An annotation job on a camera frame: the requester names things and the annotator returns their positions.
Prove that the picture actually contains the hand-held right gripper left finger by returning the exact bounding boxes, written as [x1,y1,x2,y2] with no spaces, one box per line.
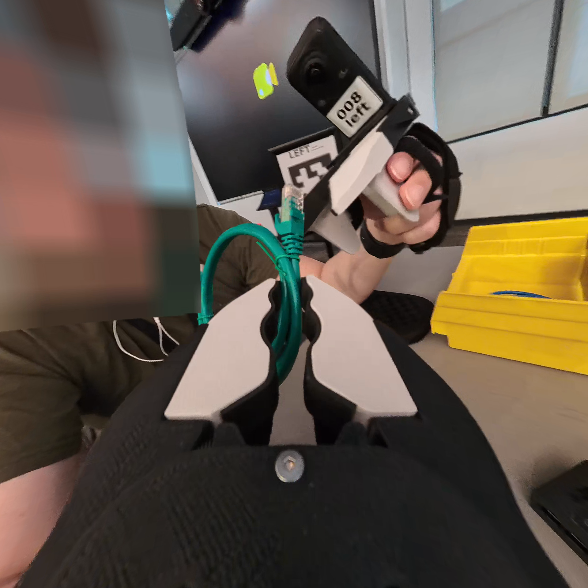
[164,277,280,425]

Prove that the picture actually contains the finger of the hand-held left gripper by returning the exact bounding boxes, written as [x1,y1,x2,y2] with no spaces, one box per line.
[305,212,363,256]
[327,132,396,217]

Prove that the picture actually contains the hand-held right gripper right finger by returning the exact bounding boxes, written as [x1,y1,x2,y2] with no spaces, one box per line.
[301,275,420,423]

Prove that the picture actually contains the green ethernet cable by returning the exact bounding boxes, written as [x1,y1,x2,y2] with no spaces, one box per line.
[198,184,307,386]

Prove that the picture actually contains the yellow plastic bin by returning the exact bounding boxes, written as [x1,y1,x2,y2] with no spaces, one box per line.
[431,218,588,375]

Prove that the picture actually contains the person's left forearm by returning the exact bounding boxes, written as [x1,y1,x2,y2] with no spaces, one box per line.
[299,243,405,305]

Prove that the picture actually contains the person's right forearm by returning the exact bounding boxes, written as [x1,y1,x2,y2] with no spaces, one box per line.
[0,452,85,588]

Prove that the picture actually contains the person's left hand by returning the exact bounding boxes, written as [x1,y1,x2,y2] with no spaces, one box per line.
[360,151,444,248]

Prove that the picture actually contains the printed marker card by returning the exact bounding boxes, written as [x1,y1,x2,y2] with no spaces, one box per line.
[269,135,340,204]

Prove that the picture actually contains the yellow green sticker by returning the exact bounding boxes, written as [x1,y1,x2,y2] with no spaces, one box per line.
[253,62,279,100]

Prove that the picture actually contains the large dark display screen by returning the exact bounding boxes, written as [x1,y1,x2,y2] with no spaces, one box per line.
[175,0,383,205]

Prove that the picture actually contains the olive green shirt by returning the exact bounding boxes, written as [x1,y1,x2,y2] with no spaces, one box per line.
[0,204,278,484]

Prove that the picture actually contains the black keyboard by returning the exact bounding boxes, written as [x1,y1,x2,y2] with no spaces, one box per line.
[530,459,588,567]

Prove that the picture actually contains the white cord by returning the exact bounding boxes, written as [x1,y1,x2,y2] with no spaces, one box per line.
[112,317,181,364]

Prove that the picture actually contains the blue ethernet cable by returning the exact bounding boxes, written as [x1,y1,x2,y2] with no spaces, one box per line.
[488,289,553,300]

